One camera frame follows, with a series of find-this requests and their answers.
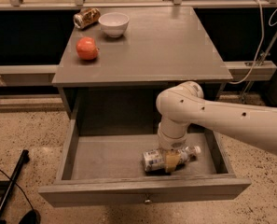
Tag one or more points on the black metal pole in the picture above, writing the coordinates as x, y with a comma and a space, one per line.
24, 158

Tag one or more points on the white ceramic bowl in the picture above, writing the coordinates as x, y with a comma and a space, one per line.
114, 24

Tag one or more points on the brown drink can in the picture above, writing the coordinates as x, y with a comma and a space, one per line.
86, 17

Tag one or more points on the grey wooden cabinet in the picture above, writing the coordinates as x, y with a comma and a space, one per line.
161, 45

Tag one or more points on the red apple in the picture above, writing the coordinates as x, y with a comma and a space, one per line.
86, 48

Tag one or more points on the black round base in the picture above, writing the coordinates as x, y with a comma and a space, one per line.
31, 217

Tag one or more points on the metal railing frame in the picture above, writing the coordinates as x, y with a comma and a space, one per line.
33, 39

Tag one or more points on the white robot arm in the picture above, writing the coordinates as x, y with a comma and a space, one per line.
183, 105

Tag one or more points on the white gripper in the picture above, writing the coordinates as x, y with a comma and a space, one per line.
173, 144

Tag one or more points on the open grey top drawer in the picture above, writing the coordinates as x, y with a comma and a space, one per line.
102, 160

